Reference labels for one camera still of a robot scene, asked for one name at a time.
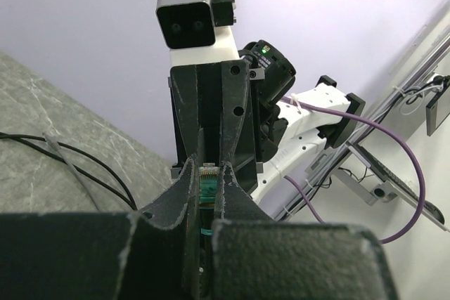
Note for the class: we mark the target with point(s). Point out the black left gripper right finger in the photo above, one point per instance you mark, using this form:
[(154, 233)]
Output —
[(254, 257)]

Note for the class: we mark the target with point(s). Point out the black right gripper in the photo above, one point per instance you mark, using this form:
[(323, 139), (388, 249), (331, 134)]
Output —
[(213, 112)]

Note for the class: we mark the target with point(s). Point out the aluminium rail frame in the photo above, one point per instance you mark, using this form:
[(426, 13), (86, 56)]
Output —
[(393, 181)]

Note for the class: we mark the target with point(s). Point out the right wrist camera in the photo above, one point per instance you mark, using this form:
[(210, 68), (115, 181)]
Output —
[(198, 32)]

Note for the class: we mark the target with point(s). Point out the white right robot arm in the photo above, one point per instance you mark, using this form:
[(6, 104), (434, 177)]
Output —
[(288, 130)]

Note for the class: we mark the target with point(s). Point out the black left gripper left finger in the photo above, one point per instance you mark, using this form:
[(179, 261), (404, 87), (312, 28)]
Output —
[(149, 254)]

